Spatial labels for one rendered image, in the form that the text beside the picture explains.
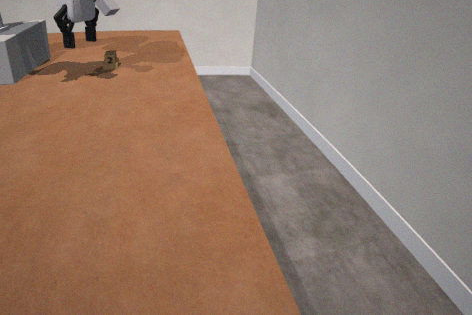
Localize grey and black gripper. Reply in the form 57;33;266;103
54;0;99;48

